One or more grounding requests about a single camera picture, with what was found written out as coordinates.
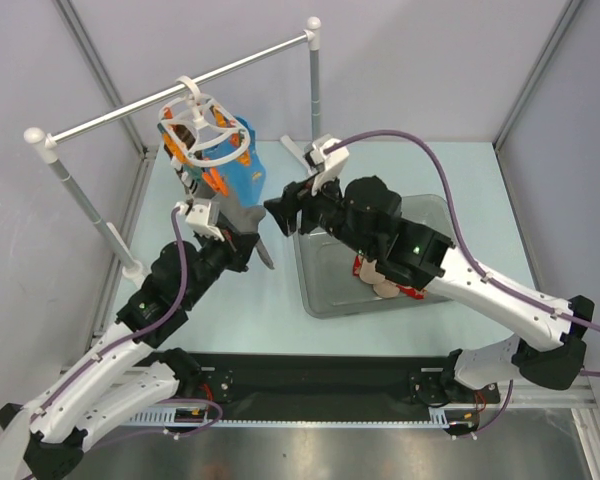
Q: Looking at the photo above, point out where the blue patterned sock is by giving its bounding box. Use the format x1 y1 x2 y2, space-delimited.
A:
202 110 266 207

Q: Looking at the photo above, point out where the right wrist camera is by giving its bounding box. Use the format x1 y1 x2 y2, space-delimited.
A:
304 134 349 196

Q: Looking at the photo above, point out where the grey plastic bin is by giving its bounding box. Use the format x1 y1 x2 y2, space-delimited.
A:
293 194 455 319

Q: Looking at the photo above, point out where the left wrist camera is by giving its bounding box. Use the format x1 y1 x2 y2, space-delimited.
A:
175 199 225 242

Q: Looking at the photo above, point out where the red reindeer sock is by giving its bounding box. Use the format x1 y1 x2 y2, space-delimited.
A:
352 255 386 285
372 280 427 300

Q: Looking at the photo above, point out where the white round clip hanger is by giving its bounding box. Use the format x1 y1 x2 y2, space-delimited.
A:
157 76 251 168

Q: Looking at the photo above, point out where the brown sock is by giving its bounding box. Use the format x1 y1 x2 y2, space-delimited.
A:
173 124 195 149

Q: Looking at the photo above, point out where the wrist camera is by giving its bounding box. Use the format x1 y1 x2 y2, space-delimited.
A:
304 134 349 196
175 199 225 242

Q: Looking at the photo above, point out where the white silver clothes rack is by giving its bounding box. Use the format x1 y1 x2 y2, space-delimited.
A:
22 14 354 276

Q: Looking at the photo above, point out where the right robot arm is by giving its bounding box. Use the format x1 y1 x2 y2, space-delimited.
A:
264 176 593 401

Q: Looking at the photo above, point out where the grey sock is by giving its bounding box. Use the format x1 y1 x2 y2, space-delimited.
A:
193 185 275 279

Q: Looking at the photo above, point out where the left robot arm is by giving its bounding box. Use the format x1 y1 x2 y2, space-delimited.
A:
0 229 259 479

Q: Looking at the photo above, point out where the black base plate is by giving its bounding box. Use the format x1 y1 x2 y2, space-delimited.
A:
79 349 564 422

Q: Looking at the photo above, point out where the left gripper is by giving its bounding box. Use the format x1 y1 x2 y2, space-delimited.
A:
181 222 259 308

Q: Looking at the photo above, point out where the orange clothes peg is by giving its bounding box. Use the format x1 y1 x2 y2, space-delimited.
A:
202 167 229 197

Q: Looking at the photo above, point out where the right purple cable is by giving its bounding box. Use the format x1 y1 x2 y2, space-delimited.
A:
324 129 600 441

